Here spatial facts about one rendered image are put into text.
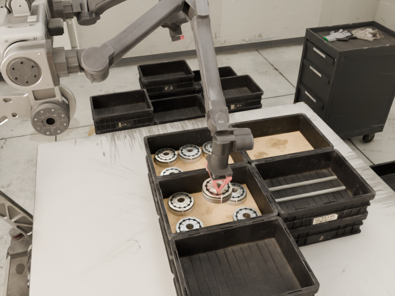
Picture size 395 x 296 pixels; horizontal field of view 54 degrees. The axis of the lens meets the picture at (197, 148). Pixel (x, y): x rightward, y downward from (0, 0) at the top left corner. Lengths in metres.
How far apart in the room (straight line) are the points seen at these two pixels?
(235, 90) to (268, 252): 1.83
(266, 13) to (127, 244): 3.79
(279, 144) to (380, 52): 1.36
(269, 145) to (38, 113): 1.03
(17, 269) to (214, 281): 1.24
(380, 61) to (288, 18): 2.21
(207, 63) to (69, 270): 0.92
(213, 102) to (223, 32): 3.60
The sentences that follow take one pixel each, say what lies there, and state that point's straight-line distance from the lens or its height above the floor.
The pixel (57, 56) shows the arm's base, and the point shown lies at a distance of 1.22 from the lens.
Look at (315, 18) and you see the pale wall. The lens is 5.28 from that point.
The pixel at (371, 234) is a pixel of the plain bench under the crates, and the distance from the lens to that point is 1.78.
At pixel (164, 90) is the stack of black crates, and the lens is 3.03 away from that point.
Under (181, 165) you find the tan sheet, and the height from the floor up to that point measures 0.83.
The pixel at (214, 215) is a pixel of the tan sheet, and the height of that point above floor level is 0.83.
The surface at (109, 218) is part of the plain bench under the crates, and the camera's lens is 1.73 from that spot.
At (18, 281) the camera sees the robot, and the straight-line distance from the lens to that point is 2.24.
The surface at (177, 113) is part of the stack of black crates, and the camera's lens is 2.95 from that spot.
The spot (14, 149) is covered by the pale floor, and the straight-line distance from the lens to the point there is 3.54.
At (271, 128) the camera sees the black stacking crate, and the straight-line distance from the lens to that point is 1.94.
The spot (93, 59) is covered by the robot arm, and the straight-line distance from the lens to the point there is 1.20.
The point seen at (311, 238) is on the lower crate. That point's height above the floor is 0.74.
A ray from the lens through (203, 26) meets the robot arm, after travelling 1.30.
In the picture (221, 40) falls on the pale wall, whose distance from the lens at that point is 4.81.
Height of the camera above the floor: 1.95
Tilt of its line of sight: 37 degrees down
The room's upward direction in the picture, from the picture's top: straight up
